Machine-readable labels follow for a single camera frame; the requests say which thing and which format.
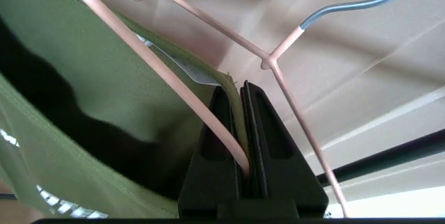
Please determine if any black clothes rack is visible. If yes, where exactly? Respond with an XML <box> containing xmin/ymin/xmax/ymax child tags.
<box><xmin>316</xmin><ymin>0</ymin><xmax>445</xmax><ymax>187</ymax></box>

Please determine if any beige curtain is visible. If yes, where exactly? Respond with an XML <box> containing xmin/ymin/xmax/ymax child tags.
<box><xmin>69</xmin><ymin>0</ymin><xmax>445</xmax><ymax>204</ymax></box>

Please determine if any green shirt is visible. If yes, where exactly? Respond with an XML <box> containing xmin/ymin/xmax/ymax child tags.
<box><xmin>0</xmin><ymin>0</ymin><xmax>250</xmax><ymax>220</ymax></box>

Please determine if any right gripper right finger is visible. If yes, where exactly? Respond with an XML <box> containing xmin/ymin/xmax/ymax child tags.
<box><xmin>239</xmin><ymin>80</ymin><xmax>330</xmax><ymax>218</ymax></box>

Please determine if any pink clothes hanger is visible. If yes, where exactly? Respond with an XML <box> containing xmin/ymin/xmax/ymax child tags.
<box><xmin>54</xmin><ymin>0</ymin><xmax>434</xmax><ymax>218</ymax></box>

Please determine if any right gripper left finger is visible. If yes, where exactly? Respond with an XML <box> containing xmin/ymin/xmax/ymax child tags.
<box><xmin>177</xmin><ymin>86</ymin><xmax>244</xmax><ymax>218</ymax></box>

